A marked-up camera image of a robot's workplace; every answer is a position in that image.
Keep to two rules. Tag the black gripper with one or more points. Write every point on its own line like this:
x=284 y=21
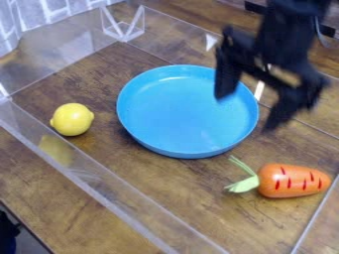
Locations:
x=281 y=42

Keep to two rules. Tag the orange toy carrot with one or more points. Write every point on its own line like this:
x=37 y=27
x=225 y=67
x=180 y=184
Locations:
x=280 y=180

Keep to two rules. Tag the blue round plate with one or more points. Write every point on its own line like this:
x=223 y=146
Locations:
x=168 y=111

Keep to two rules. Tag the yellow lemon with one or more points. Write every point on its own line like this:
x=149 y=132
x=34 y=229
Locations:
x=72 y=119

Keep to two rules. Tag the clear acrylic corner bracket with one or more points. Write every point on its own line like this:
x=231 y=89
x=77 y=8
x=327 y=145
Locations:
x=121 y=31

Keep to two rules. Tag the clear acrylic enclosure wall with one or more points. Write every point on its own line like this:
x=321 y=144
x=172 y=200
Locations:
x=92 y=193

